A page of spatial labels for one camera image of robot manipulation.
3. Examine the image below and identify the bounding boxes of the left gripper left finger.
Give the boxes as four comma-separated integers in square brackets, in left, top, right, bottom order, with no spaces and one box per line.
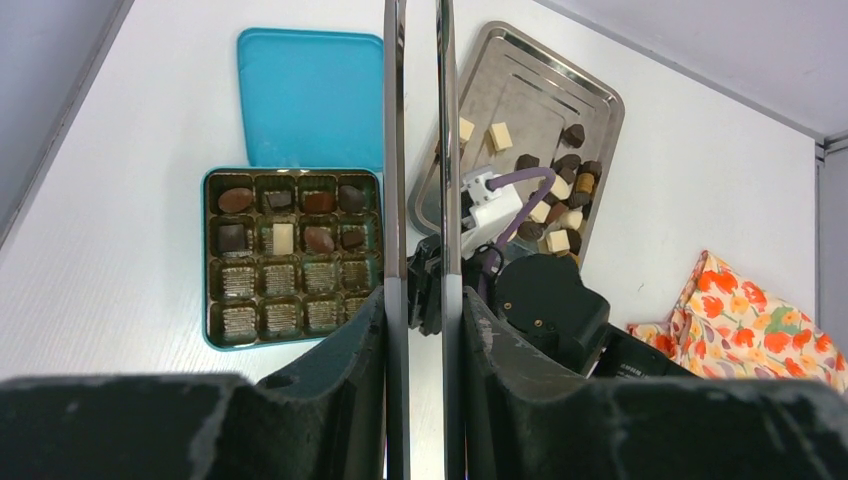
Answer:
[1,289,385,479]

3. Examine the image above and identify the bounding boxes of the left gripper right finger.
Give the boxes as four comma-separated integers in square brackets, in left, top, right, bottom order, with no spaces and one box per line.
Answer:
[462,289,847,479]

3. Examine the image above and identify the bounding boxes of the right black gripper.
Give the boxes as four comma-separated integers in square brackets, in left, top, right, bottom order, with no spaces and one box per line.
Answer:
[407,235,442,336]

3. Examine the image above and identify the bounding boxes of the teal chocolate box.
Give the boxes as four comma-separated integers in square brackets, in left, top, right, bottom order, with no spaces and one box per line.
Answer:
[201,168,383,350]

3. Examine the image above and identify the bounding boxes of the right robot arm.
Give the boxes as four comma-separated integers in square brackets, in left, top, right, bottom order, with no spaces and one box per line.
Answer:
[462,244,691,378]

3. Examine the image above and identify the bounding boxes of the pile of assorted chocolates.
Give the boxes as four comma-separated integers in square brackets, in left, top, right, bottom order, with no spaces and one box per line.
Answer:
[473,153,604,258]

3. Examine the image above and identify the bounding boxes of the silver metal tray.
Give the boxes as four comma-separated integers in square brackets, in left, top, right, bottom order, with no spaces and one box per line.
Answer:
[407,21,627,266]

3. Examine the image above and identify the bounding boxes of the teal box lid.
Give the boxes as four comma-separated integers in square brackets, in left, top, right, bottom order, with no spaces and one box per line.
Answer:
[236,28,384,172]

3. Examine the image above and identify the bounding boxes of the floral cloth bag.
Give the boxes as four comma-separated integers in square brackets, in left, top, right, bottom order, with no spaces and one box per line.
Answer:
[627,251,847,394]

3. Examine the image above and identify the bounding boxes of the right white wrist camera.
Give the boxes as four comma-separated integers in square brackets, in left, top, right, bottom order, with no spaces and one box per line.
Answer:
[460,167,524,260]

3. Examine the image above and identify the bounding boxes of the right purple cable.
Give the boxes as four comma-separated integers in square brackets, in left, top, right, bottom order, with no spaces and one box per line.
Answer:
[476,166,556,293]

